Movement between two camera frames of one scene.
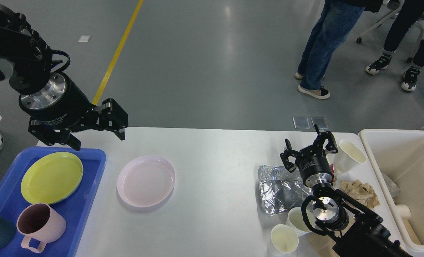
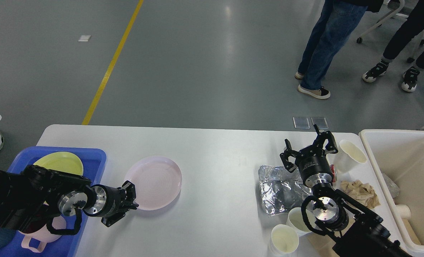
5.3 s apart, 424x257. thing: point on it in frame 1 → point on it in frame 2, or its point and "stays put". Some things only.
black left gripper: [63, 103] → [110, 200]
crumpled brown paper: [363, 192] stays put
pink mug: [39, 221] stays put
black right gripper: [313, 162] stays put
